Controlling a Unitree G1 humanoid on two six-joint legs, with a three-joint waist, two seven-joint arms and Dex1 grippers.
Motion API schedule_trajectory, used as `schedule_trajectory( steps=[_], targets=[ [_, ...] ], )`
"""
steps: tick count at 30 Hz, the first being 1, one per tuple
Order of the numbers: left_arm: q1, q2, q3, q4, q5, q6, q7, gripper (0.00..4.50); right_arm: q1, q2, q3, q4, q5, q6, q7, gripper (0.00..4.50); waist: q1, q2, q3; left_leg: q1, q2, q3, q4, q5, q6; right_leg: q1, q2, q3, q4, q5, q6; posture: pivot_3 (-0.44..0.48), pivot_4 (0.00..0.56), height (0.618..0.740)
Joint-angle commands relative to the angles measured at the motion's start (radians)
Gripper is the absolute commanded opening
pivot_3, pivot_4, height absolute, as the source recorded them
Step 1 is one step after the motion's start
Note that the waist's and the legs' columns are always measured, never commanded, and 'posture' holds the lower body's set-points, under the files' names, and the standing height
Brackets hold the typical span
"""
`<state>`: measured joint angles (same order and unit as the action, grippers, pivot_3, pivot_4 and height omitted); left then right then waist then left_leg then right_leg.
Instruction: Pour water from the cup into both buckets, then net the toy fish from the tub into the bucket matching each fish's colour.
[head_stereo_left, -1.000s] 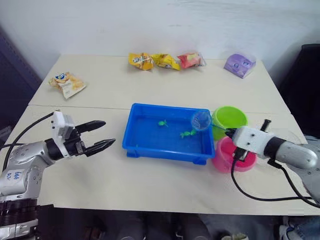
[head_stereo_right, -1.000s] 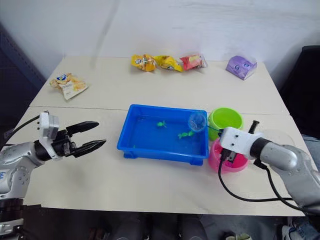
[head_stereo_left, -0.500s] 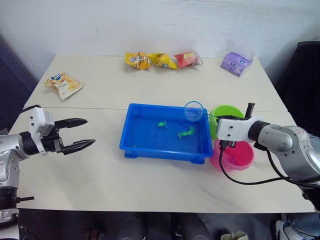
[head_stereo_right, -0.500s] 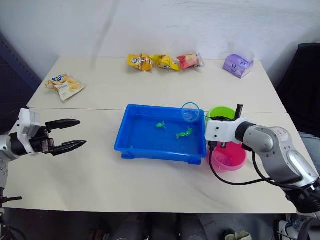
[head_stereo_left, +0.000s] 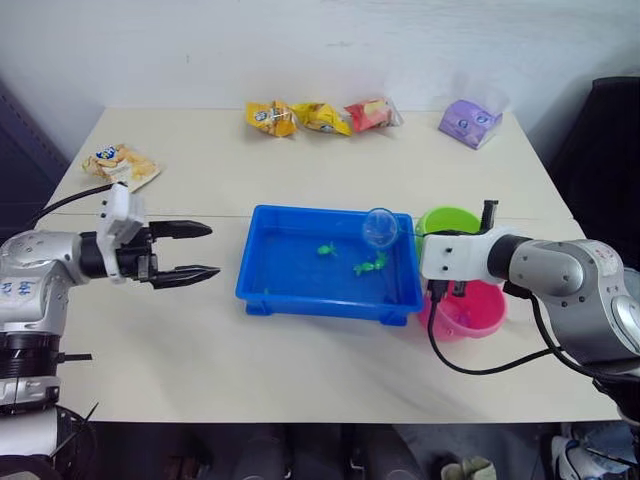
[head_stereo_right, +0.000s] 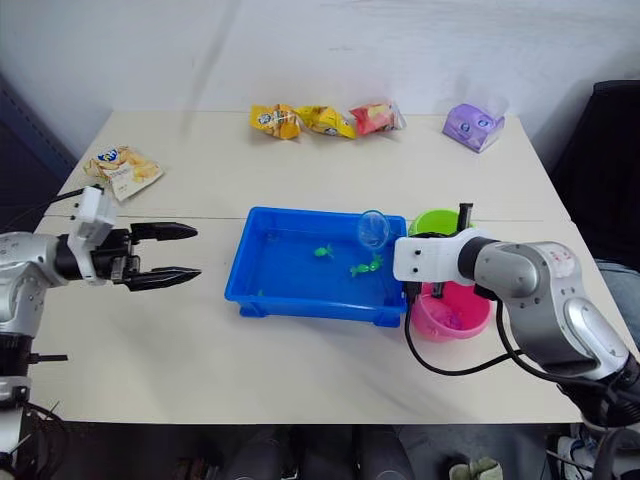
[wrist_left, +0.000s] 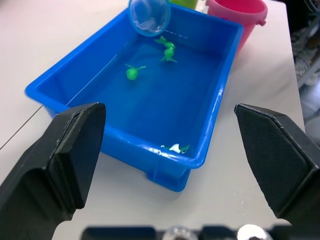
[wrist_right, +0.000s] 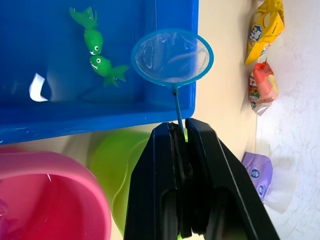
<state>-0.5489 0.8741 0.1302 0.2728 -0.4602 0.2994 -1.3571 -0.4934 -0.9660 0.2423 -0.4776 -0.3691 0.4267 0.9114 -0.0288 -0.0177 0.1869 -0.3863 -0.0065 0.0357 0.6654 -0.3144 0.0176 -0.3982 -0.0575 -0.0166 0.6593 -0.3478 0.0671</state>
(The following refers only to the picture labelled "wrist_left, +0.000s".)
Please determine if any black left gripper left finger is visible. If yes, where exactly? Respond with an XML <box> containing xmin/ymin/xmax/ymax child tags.
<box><xmin>0</xmin><ymin>102</ymin><xmax>107</xmax><ymax>240</ymax></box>

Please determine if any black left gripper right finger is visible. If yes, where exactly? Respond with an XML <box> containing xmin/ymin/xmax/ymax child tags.
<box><xmin>234</xmin><ymin>103</ymin><xmax>320</xmax><ymax>240</ymax></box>

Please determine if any blue rimmed fish net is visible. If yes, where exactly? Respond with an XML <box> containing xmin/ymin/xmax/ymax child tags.
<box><xmin>128</xmin><ymin>0</ymin><xmax>172</xmax><ymax>38</ymax></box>

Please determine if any green toy fish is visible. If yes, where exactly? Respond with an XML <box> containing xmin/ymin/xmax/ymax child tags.
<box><xmin>124</xmin><ymin>63</ymin><xmax>147</xmax><ymax>81</ymax></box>
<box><xmin>154</xmin><ymin>35</ymin><xmax>176</xmax><ymax>50</ymax></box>
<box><xmin>160</xmin><ymin>48</ymin><xmax>178</xmax><ymax>64</ymax></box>

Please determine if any blue plastic tub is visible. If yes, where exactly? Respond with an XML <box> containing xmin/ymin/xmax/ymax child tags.
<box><xmin>24</xmin><ymin>3</ymin><xmax>245</xmax><ymax>193</ymax></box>

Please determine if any pink plastic bucket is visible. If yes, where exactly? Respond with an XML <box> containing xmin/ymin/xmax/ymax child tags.
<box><xmin>205</xmin><ymin>0</ymin><xmax>269</xmax><ymax>53</ymax></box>

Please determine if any green plastic bucket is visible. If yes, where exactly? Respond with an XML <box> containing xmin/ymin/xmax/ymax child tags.
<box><xmin>169</xmin><ymin>0</ymin><xmax>200</xmax><ymax>10</ymax></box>

